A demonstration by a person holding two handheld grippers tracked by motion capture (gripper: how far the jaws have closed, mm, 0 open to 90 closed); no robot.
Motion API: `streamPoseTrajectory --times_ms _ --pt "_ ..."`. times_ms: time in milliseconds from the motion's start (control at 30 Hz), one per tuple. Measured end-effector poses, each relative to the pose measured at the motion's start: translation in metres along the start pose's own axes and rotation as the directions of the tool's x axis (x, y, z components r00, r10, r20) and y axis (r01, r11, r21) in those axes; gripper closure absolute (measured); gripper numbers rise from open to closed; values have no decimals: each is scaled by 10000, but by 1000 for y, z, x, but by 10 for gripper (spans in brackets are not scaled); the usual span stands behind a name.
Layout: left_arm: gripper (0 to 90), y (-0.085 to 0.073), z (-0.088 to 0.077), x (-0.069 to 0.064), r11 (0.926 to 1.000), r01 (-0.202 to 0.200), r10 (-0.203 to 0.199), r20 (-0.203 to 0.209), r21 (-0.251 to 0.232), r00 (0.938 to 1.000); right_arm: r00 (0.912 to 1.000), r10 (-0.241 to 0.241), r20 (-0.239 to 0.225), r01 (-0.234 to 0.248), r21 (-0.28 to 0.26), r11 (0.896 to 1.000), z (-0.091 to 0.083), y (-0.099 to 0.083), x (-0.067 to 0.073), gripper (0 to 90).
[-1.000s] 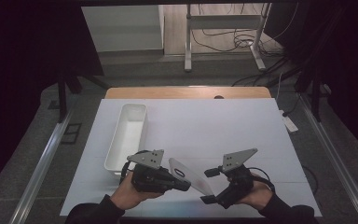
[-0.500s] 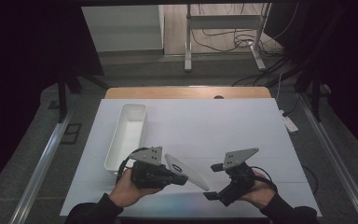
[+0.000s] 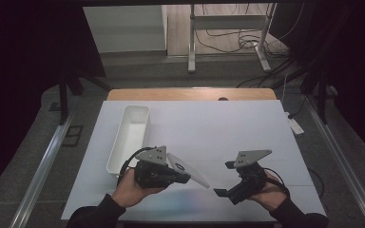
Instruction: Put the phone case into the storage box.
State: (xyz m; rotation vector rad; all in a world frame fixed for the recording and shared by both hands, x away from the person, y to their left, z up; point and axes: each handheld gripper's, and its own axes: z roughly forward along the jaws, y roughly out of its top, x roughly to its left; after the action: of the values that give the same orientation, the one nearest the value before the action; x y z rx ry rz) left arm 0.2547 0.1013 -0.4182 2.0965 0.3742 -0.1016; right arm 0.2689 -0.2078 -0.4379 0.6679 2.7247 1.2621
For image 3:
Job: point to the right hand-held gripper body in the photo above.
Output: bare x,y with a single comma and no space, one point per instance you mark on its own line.
250,179

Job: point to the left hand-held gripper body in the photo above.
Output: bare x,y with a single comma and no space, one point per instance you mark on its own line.
152,174

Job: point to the iridescent phone case mint edge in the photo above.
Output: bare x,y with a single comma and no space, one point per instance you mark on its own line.
190,172

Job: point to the white plastic bin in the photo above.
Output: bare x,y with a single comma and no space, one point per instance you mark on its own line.
130,139

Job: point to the person's right hand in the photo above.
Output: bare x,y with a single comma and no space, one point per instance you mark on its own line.
272,196

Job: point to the person's left hand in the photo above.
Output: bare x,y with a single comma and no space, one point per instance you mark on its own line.
128,190

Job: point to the white table cover sheet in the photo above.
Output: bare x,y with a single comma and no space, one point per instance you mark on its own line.
209,133

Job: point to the white power strip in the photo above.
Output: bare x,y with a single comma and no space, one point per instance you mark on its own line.
295,125

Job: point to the wooden table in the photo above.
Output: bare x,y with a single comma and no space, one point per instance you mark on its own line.
171,94

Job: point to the black metal stand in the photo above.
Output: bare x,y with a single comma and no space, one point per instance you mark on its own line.
64,95
321,95

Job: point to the white cabinet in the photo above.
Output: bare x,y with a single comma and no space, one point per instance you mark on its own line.
123,28

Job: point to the dark curtain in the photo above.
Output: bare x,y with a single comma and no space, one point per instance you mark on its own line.
355,63
19,79

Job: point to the aluminium rail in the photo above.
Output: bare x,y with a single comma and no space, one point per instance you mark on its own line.
44,164
345,164

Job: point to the grey metal desk frame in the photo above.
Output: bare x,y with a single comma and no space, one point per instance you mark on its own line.
191,41

